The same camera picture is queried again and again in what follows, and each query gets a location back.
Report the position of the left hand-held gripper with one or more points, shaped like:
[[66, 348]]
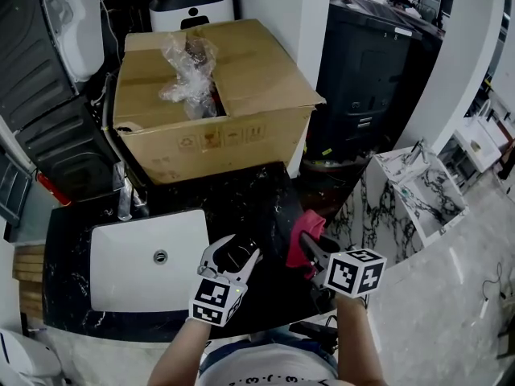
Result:
[[217, 302]]

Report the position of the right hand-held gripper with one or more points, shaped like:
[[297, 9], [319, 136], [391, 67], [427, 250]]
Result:
[[354, 273]]

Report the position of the red cloth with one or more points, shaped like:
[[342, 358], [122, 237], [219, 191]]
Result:
[[307, 225]]

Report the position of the person's right forearm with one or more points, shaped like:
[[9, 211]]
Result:
[[358, 348]]

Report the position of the person's left forearm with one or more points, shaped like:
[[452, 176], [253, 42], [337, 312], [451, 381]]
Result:
[[177, 356]]

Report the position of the person's blue trousers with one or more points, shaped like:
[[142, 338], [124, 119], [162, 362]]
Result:
[[219, 348]]

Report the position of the white sink basin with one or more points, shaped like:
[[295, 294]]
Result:
[[124, 259]]

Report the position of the marble pattern sink cabinet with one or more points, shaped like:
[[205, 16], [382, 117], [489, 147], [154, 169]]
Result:
[[430, 195]]

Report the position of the chrome faucet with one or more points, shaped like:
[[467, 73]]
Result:
[[124, 195]]

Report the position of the large cardboard box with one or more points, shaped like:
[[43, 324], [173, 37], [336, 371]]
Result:
[[249, 87]]

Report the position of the tall black appliance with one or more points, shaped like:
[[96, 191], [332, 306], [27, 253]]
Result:
[[362, 75]]

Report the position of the white vanity cabinet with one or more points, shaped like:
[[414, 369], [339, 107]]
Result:
[[475, 147]]

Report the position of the red fire extinguisher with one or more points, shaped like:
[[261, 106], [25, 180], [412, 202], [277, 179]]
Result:
[[54, 189]]

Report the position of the clear plastic wrap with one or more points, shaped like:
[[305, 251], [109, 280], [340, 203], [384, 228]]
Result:
[[189, 75]]

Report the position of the grey metal washing machine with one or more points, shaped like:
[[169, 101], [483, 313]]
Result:
[[24, 38], [68, 155]]

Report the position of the stack of wooden planks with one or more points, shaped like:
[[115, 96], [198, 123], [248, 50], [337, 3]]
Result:
[[30, 280]]

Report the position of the white toilet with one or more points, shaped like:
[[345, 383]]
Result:
[[24, 360]]

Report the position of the white bin with black lid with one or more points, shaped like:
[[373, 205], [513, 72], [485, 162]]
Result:
[[169, 10]]

